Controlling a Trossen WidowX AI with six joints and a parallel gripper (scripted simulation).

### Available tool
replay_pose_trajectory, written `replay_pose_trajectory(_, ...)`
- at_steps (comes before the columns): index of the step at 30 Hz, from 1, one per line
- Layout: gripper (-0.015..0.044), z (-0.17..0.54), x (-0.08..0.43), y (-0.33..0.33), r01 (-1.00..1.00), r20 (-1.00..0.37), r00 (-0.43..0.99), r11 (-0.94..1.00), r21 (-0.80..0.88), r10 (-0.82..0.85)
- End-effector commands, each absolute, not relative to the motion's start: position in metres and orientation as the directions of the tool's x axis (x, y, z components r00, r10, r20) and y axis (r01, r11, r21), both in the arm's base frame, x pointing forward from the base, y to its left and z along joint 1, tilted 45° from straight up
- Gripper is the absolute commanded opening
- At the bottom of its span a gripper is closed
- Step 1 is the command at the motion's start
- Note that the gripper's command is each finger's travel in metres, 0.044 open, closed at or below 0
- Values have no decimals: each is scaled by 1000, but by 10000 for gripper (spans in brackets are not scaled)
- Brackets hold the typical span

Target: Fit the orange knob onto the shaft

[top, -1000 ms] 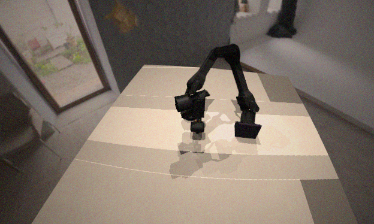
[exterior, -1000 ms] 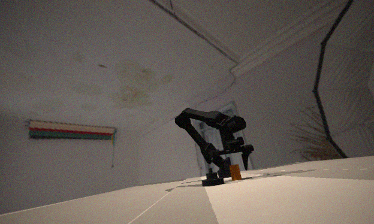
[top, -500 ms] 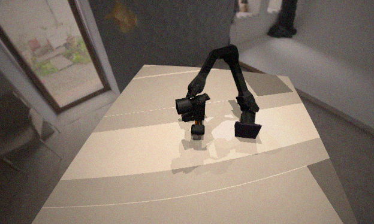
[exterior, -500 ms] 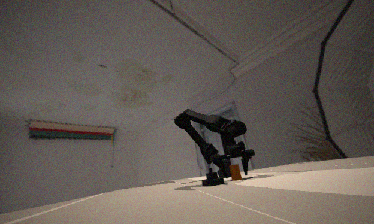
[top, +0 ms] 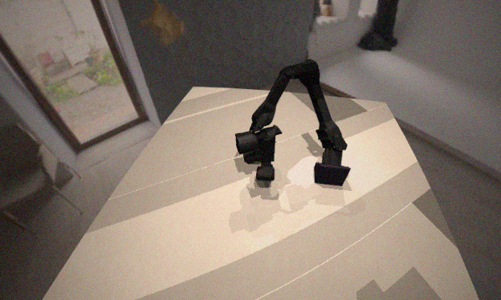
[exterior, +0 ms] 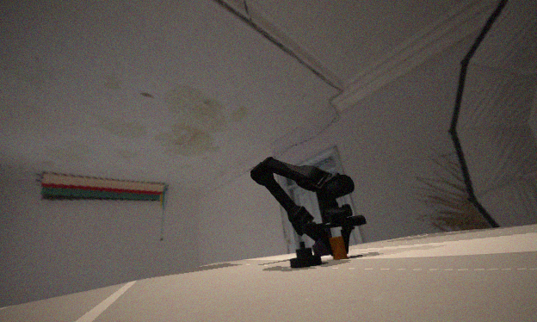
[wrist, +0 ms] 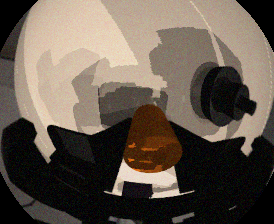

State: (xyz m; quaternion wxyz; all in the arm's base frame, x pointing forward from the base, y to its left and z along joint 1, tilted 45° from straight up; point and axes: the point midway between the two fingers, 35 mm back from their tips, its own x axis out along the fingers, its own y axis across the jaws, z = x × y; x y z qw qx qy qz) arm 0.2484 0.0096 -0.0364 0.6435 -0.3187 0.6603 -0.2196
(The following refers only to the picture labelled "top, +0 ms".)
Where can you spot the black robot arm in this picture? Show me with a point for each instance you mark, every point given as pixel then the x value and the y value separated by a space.
pixel 328 133

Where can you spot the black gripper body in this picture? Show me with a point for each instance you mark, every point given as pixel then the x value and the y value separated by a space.
pixel 266 172

